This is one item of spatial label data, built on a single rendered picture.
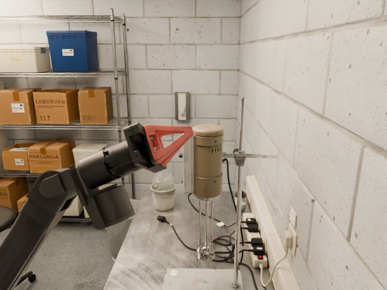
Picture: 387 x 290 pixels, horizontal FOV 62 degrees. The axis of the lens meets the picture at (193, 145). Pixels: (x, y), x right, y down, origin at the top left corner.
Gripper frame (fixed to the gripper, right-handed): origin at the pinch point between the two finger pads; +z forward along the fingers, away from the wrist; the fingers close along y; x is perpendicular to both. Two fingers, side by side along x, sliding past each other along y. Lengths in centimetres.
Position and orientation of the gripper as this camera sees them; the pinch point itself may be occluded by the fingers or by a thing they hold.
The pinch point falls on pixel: (188, 132)
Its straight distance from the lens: 55.1
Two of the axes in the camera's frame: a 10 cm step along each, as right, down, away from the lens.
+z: 9.2, -3.8, -1.3
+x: -3.3, -9.0, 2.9
